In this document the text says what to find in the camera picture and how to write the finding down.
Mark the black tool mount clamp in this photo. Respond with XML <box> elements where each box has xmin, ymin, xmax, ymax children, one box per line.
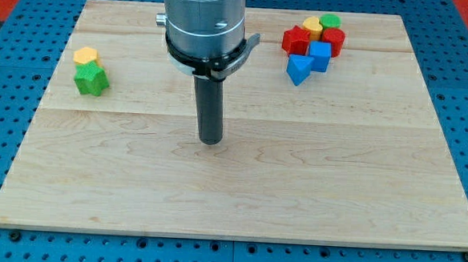
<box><xmin>165</xmin><ymin>34</ymin><xmax>260</xmax><ymax>82</ymax></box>

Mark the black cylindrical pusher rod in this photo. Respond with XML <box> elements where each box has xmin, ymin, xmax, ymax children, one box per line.
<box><xmin>194</xmin><ymin>77</ymin><xmax>224</xmax><ymax>145</ymax></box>

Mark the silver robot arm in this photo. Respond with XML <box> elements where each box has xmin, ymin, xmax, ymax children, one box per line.
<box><xmin>156</xmin><ymin>0</ymin><xmax>260</xmax><ymax>145</ymax></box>

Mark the blue triangle block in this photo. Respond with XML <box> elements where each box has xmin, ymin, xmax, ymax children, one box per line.
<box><xmin>286</xmin><ymin>54</ymin><xmax>314</xmax><ymax>87</ymax></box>

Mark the red star block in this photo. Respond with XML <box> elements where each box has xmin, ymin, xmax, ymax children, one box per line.
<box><xmin>282</xmin><ymin>25</ymin><xmax>311</xmax><ymax>56</ymax></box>

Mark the blue cube block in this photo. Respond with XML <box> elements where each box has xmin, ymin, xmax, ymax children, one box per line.
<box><xmin>309</xmin><ymin>41</ymin><xmax>332</xmax><ymax>72</ymax></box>

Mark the yellow heart block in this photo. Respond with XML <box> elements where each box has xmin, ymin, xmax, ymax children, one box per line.
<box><xmin>302</xmin><ymin>16</ymin><xmax>324</xmax><ymax>42</ymax></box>

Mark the green star block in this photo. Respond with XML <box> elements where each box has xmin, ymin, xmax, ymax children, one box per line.
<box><xmin>74</xmin><ymin>61</ymin><xmax>110</xmax><ymax>97</ymax></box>

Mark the green cylinder block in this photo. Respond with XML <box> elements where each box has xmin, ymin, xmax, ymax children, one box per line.
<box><xmin>319</xmin><ymin>13</ymin><xmax>341</xmax><ymax>30</ymax></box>

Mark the red cylinder block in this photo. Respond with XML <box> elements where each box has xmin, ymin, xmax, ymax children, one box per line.
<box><xmin>321</xmin><ymin>28</ymin><xmax>345</xmax><ymax>58</ymax></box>

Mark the yellow hexagon block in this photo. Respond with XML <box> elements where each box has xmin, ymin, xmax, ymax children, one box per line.
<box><xmin>73</xmin><ymin>46</ymin><xmax>102</xmax><ymax>67</ymax></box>

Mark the wooden board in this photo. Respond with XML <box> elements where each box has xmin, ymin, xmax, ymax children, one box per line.
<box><xmin>0</xmin><ymin>0</ymin><xmax>468</xmax><ymax>252</ymax></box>

